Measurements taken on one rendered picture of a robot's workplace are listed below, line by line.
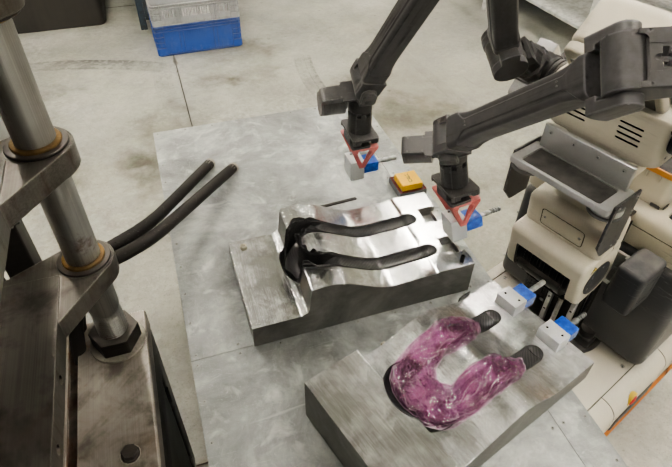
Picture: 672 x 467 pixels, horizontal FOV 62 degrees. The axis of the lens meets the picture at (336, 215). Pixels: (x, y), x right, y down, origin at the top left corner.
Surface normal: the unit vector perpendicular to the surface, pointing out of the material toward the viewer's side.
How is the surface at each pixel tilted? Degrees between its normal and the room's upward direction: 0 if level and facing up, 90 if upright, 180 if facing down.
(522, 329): 0
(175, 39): 91
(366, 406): 0
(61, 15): 90
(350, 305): 90
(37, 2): 90
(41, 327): 0
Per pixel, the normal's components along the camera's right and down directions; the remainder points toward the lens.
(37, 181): 0.95, 0.22
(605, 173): -0.79, 0.40
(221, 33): 0.35, 0.64
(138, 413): 0.01, -0.75
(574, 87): -0.92, -0.09
